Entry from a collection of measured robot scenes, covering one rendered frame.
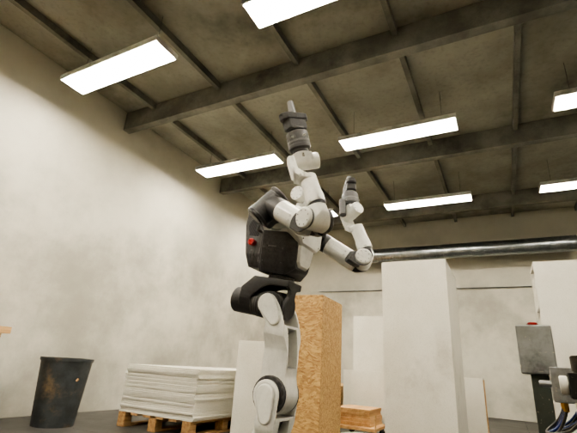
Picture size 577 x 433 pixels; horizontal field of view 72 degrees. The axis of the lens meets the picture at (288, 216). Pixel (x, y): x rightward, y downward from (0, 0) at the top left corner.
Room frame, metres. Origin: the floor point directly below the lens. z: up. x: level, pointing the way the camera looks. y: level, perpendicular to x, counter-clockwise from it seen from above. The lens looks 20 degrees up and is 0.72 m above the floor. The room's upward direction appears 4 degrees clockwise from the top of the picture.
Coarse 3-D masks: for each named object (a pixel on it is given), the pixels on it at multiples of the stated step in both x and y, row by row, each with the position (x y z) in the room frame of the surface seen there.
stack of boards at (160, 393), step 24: (144, 384) 4.70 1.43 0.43; (168, 384) 4.53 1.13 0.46; (192, 384) 4.39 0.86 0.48; (216, 384) 4.68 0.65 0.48; (144, 408) 4.67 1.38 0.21; (168, 408) 4.53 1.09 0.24; (192, 408) 4.39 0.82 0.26; (216, 408) 4.72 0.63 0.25; (192, 432) 4.43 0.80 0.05; (216, 432) 4.78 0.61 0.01
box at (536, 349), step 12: (516, 336) 1.61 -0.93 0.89; (528, 336) 1.58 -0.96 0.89; (540, 336) 1.56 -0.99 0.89; (528, 348) 1.59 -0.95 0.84; (540, 348) 1.57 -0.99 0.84; (552, 348) 1.55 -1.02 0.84; (528, 360) 1.59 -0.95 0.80; (540, 360) 1.57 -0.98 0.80; (552, 360) 1.55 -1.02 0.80; (528, 372) 1.59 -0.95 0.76; (540, 372) 1.57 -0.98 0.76
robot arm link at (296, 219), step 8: (280, 208) 1.42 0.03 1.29; (288, 208) 1.40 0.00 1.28; (296, 208) 1.39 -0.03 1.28; (304, 208) 1.30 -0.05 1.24; (280, 216) 1.43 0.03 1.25; (288, 216) 1.39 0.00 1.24; (296, 216) 1.33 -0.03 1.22; (304, 216) 1.30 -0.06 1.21; (312, 216) 1.29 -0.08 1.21; (288, 224) 1.40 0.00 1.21; (296, 224) 1.35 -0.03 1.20; (304, 224) 1.31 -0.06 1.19; (296, 232) 1.39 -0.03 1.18; (304, 232) 1.39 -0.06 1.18; (312, 232) 1.40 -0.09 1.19; (328, 232) 1.38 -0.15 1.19
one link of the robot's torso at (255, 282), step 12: (240, 288) 1.81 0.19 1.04; (252, 288) 1.74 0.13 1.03; (264, 288) 1.85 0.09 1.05; (276, 288) 1.82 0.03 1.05; (288, 288) 1.68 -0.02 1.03; (300, 288) 1.76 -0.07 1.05; (240, 300) 1.77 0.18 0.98; (252, 300) 1.75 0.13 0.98; (288, 300) 1.69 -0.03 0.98; (240, 312) 1.83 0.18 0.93; (252, 312) 1.77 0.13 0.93; (288, 312) 1.72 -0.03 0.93
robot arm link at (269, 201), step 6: (270, 192) 1.49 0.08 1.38; (264, 198) 1.49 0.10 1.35; (270, 198) 1.48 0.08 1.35; (276, 198) 1.46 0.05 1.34; (282, 198) 1.47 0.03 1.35; (258, 204) 1.49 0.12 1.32; (264, 204) 1.49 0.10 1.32; (270, 204) 1.46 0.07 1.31; (258, 210) 1.49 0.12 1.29; (264, 210) 1.49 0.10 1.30; (270, 210) 1.47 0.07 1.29; (264, 216) 1.50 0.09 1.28; (270, 216) 1.51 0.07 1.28
